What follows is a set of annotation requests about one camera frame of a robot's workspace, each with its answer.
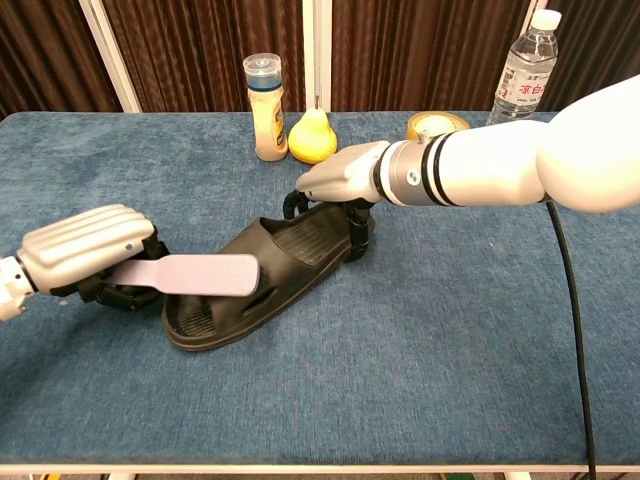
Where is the black rubber slipper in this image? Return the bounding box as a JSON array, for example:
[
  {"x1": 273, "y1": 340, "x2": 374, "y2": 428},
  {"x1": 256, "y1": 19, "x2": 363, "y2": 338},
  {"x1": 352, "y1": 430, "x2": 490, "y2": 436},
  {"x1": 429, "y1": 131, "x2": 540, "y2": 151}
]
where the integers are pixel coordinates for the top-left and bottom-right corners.
[{"x1": 160, "y1": 200, "x2": 376, "y2": 353}]

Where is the white slanted frame post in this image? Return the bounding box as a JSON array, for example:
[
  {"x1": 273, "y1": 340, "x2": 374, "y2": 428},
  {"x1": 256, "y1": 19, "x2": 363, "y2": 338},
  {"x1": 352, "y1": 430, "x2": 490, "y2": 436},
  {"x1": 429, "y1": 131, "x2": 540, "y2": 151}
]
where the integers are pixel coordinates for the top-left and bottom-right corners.
[{"x1": 78, "y1": 0, "x2": 143, "y2": 114}]

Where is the yellow pear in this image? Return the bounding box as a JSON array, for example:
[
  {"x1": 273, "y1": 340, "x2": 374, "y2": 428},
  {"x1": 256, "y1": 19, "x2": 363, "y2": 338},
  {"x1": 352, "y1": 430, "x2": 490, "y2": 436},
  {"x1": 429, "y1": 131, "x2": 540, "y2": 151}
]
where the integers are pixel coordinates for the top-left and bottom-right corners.
[{"x1": 287, "y1": 98, "x2": 339, "y2": 166}]

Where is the white vertical frame post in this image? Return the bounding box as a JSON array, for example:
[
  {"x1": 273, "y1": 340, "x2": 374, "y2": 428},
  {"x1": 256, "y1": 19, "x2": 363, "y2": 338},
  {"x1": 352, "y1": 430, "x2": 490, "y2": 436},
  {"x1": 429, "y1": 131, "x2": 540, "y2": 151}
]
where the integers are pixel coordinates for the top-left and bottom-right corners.
[{"x1": 301, "y1": 0, "x2": 334, "y2": 113}]

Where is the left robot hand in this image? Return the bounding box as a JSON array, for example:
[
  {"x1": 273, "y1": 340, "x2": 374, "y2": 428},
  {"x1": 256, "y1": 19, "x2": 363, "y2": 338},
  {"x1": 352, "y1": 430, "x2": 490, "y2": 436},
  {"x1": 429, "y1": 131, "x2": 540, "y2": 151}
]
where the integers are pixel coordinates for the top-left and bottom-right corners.
[{"x1": 16, "y1": 203, "x2": 171, "y2": 312}]

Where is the blue fabric table cover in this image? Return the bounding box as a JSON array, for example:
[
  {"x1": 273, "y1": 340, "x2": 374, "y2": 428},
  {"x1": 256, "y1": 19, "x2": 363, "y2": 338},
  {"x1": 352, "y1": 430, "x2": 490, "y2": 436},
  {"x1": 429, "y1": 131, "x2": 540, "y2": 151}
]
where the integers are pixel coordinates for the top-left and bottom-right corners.
[{"x1": 0, "y1": 110, "x2": 640, "y2": 466}]

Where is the yellow packing tape roll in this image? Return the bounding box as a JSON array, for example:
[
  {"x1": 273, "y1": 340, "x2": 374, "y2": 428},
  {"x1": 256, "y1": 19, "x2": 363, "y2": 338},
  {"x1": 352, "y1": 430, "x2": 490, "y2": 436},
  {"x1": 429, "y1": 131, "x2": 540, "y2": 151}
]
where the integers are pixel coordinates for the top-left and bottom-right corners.
[{"x1": 405, "y1": 111, "x2": 472, "y2": 144}]

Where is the grey scrub brush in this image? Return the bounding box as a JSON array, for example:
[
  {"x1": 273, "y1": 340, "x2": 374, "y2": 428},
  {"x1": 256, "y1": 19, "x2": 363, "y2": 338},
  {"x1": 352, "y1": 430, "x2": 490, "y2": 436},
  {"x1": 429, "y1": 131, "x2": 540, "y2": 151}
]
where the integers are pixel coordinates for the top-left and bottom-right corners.
[{"x1": 113, "y1": 253, "x2": 261, "y2": 299}]

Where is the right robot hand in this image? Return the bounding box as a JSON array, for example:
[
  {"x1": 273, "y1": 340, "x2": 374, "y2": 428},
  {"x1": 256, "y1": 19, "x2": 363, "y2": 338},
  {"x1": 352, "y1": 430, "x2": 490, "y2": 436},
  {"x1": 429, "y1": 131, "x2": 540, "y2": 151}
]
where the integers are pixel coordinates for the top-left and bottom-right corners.
[{"x1": 282, "y1": 140, "x2": 392, "y2": 263}]

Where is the seasoning bottle with blue cap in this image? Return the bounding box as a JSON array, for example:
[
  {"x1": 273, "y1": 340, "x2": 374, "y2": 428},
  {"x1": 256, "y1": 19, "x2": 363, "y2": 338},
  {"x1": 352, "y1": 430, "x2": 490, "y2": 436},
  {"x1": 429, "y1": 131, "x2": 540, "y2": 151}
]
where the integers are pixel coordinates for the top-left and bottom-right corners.
[{"x1": 242, "y1": 52, "x2": 290, "y2": 163}]

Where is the clear plastic water bottle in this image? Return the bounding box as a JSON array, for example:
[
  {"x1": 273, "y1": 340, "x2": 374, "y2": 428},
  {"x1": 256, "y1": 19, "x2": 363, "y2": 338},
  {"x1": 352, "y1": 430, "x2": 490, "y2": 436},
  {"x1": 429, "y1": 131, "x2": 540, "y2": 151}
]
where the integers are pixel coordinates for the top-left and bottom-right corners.
[{"x1": 485, "y1": 8, "x2": 563, "y2": 127}]

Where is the dark brown curtain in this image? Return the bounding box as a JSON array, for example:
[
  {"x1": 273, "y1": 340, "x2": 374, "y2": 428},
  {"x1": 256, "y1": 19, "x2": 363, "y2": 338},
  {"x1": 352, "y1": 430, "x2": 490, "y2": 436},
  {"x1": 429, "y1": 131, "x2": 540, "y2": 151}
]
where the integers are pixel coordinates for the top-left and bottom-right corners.
[{"x1": 0, "y1": 0, "x2": 640, "y2": 120}]

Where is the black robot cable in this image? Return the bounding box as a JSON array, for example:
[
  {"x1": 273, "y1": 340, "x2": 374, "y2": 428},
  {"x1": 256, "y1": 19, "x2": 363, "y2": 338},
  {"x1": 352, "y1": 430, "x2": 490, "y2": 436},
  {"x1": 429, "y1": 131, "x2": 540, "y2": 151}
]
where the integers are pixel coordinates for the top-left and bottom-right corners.
[{"x1": 544, "y1": 199, "x2": 599, "y2": 480}]

